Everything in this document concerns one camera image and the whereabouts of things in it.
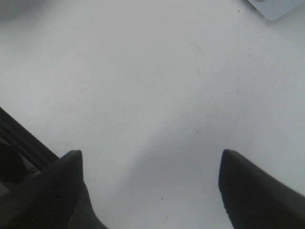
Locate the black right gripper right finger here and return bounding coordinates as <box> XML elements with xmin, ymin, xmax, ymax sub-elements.
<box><xmin>218</xmin><ymin>149</ymin><xmax>305</xmax><ymax>229</ymax></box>

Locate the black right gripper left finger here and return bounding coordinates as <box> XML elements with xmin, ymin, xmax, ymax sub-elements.
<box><xmin>0</xmin><ymin>150</ymin><xmax>106</xmax><ymax>229</ymax></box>

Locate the white microwave oven body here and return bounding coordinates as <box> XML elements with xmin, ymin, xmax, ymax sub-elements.
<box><xmin>248</xmin><ymin>0</ymin><xmax>305</xmax><ymax>21</ymax></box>

